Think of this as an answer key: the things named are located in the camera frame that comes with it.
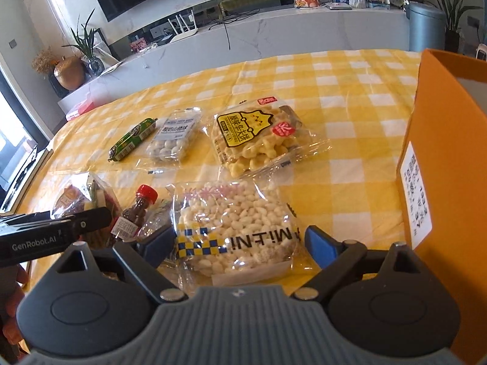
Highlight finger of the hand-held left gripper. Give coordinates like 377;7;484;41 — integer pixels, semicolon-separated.
72;207;112;233

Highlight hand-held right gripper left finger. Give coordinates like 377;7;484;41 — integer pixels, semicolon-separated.
57;224;189;303

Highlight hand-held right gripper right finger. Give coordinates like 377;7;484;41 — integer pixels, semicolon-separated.
295;225;423;301

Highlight brown snack bag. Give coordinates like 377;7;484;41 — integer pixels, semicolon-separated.
51;172;123;249

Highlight small bottle with red cap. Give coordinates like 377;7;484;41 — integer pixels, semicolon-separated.
110;184;159;242

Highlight puffed rice snack bag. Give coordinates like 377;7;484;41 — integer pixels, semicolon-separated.
166;180;306;279

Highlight green sausage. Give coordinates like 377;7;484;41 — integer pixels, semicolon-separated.
108;118;158;162

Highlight white candy ball bag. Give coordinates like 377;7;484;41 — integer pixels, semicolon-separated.
142;107;203;169

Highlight yellow waffle biscuit bag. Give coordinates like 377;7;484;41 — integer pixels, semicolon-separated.
205;99;332;180

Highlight orange cardboard box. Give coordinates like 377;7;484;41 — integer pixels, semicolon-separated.
396;49;487;365

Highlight person's left hand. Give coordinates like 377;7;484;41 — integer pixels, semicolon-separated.
0;264;30;350

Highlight pink box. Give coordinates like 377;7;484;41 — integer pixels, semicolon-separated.
66;99;96;121

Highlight gold acorn vase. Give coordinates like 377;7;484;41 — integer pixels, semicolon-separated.
53;56;85;91

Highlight yellow checked tablecloth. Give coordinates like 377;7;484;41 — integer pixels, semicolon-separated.
15;49;424;301

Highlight dried flowers in dark vase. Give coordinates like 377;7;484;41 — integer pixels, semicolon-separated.
31;47;62;98

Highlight green plant in glass vase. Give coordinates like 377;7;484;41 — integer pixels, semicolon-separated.
63;8;106;77

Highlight white router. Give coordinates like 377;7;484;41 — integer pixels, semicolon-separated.
166;9;199;43

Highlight white marble television cabinet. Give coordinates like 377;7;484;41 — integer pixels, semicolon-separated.
57;5;412;112

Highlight grey trash can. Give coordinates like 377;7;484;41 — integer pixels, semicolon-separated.
408;2;447;53

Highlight large potted plant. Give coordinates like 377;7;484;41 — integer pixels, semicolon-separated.
414;0;485;53

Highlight black cable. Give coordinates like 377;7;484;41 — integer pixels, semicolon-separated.
207;12;260;50

